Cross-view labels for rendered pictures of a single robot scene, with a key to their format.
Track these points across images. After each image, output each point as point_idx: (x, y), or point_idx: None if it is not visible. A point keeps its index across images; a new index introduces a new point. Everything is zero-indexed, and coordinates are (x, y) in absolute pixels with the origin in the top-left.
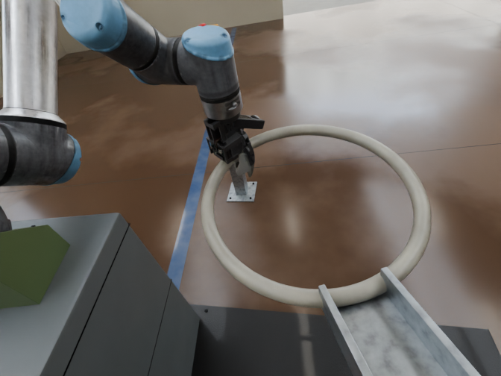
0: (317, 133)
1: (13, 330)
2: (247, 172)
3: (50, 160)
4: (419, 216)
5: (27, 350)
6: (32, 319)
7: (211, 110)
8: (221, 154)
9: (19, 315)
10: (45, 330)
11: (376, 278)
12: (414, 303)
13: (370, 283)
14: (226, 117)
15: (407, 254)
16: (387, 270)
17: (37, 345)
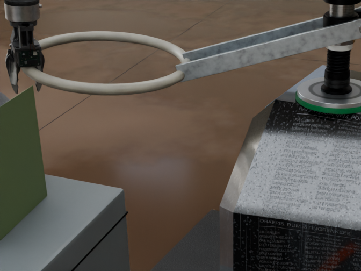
0: (55, 43)
1: (61, 206)
2: (36, 86)
3: None
4: (163, 42)
5: (93, 195)
6: (62, 197)
7: (31, 11)
8: (35, 56)
9: (48, 205)
10: (83, 189)
11: (185, 59)
12: (206, 47)
13: (185, 61)
14: (38, 16)
15: (180, 50)
16: (185, 52)
17: (94, 191)
